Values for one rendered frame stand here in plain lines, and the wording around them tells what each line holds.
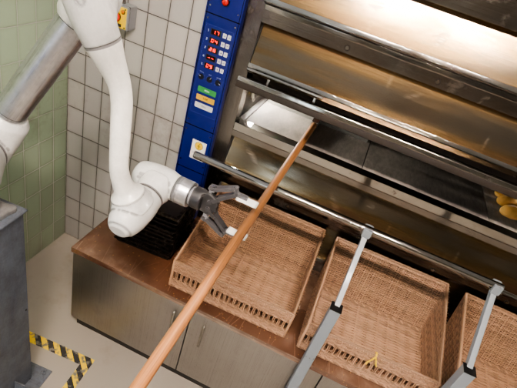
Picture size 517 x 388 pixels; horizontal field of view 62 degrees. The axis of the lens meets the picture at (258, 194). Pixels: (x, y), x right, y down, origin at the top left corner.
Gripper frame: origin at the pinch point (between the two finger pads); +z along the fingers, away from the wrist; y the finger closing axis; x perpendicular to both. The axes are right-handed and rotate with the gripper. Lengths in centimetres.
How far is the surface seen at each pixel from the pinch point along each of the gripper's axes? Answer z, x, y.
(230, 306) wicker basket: 2, -15, 57
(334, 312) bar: 38.2, -4.4, 24.8
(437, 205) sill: 64, -65, 1
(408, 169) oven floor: 50, -88, 1
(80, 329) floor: -68, -12, 119
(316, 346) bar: 39, -4, 44
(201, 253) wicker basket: -24, -39, 60
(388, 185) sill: 42, -64, 1
